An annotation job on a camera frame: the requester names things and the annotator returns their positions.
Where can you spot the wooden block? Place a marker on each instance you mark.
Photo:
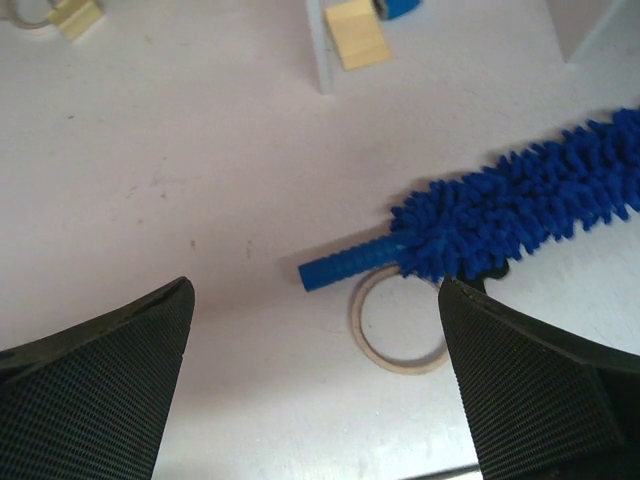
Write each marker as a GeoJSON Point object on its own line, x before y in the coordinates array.
{"type": "Point", "coordinates": [357, 34]}

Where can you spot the beige tape roll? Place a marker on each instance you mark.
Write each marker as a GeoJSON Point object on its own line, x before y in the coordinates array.
{"type": "Point", "coordinates": [414, 367]}

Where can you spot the white bookshelf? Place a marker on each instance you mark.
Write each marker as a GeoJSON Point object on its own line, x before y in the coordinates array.
{"type": "Point", "coordinates": [576, 26]}

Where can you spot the blue microfiber duster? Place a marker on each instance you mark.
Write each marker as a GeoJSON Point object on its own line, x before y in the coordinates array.
{"type": "Point", "coordinates": [485, 218]}

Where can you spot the black plastic clip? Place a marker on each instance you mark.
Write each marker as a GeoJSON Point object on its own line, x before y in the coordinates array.
{"type": "Point", "coordinates": [477, 281]}

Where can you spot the blue cube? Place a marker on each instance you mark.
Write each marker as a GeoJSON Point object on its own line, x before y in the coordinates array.
{"type": "Point", "coordinates": [388, 10]}

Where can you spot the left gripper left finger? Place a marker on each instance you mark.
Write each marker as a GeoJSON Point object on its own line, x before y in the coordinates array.
{"type": "Point", "coordinates": [92, 401]}

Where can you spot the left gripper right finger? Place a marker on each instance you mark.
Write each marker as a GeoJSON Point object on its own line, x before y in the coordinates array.
{"type": "Point", "coordinates": [540, 402]}

